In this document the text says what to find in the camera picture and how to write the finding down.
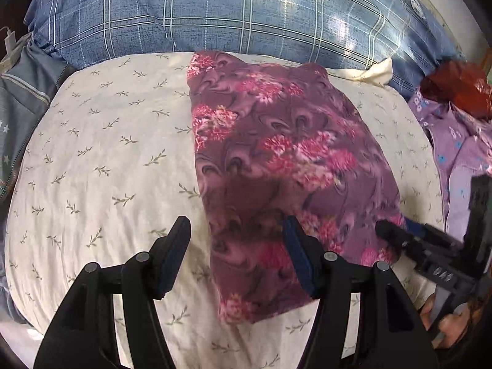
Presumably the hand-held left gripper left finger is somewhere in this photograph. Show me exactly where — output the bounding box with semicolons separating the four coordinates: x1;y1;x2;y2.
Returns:
34;216;192;369

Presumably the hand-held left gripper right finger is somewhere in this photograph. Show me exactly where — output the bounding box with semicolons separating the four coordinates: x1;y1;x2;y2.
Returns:
282;215;439;369

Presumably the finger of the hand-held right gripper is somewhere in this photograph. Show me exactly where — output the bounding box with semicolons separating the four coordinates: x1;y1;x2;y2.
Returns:
375;219;427;268
403;218;466;251

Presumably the purple floral garment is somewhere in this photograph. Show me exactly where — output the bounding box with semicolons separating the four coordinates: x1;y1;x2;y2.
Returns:
186;51;407;324

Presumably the person's right hand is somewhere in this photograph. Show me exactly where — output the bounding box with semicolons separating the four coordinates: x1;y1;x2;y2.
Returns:
419;300;477;350

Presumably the lilac flower print shirt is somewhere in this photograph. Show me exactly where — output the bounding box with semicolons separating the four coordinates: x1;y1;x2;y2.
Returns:
407;86;492;236

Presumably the cream leaf-print pillow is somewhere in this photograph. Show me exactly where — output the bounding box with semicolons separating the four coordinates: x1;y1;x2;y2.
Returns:
4;52;447;369

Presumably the red plastic bag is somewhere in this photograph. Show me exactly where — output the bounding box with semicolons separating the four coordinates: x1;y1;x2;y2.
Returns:
421;61;492;120

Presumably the grey-blue star print cloth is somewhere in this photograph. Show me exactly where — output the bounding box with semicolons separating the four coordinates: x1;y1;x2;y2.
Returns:
0;40;77;202

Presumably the blue plaid pillow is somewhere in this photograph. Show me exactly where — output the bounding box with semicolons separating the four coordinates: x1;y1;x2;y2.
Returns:
24;0;467;101

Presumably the white power strip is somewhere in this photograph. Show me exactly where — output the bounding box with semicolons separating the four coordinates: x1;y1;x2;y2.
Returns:
0;34;33;73

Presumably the white charger plug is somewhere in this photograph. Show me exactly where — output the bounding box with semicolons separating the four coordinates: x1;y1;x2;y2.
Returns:
2;27;19;52

